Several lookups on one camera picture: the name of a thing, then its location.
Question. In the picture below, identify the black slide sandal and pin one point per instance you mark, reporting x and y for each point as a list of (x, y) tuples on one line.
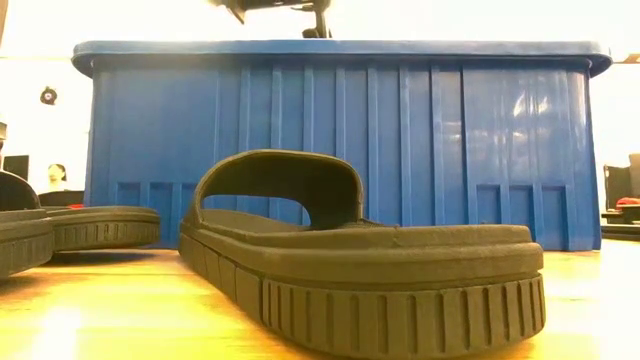
[(25, 240), (350, 265), (100, 230)]

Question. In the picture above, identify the blue plastic bin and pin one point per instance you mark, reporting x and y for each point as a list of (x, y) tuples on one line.
[(400, 125)]

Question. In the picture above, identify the person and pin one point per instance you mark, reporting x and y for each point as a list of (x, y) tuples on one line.
[(56, 175)]

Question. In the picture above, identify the black background monitor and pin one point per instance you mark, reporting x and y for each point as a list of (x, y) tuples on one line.
[(17, 166)]

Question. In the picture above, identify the dark boxy background object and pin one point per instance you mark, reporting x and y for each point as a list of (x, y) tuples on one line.
[(620, 175)]

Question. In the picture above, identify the black round ceiling camera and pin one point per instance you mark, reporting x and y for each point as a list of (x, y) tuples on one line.
[(48, 95)]

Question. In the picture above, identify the black aluminium table frame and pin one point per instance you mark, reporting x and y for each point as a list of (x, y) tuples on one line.
[(622, 232)]

